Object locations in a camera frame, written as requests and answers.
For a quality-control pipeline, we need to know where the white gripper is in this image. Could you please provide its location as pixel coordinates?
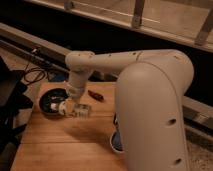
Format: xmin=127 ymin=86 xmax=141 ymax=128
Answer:
xmin=65 ymin=79 xmax=86 ymax=117

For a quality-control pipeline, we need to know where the white plastic bottle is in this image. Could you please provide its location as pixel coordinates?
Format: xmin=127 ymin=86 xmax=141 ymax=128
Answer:
xmin=50 ymin=101 xmax=91 ymax=118

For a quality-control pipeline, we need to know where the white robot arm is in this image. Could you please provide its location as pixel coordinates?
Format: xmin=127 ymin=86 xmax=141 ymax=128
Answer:
xmin=65 ymin=49 xmax=194 ymax=171

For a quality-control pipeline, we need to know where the dark ceramic bowl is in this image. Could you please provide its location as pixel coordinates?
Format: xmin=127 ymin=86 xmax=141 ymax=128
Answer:
xmin=39 ymin=88 xmax=68 ymax=116

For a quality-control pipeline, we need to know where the small brown red object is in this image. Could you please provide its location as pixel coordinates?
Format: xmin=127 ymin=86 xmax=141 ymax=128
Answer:
xmin=88 ymin=90 xmax=104 ymax=101

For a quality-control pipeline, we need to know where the blue object behind table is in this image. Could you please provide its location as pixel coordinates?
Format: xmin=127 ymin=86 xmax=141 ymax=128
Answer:
xmin=50 ymin=74 xmax=68 ymax=82

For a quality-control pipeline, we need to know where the black cable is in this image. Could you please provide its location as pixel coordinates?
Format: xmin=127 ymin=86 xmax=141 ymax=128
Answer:
xmin=20 ymin=48 xmax=54 ymax=85

